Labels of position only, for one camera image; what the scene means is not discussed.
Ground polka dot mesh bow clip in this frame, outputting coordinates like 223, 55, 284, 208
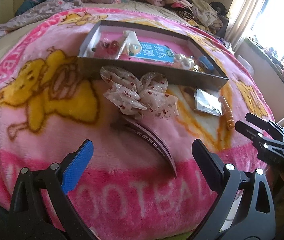
100, 66, 179, 119

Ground red earrings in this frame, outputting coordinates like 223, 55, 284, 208
111, 37, 127, 60

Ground cream window curtain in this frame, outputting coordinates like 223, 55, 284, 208
224, 0, 264, 51

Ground pink fuzzy strawberry hair clip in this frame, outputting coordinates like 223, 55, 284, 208
93, 40, 119, 59

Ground peach spiral hair clip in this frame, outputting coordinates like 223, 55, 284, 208
218, 96, 235, 130

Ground small blue hair clip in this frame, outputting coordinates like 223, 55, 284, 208
198, 55, 214, 71

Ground pink book with blue label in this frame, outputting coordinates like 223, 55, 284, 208
92, 32, 198, 68

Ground shallow grey cardboard box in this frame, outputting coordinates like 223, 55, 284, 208
78, 21, 228, 91

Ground lilac bed sheet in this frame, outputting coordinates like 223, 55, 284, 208
0, 0, 84, 39

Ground dark striped banana hair clip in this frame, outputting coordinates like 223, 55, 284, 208
111, 115, 177, 179

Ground pink cartoon bear blanket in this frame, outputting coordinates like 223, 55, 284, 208
0, 7, 273, 239

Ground pile of clothes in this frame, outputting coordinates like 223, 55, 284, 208
164, 0, 224, 34

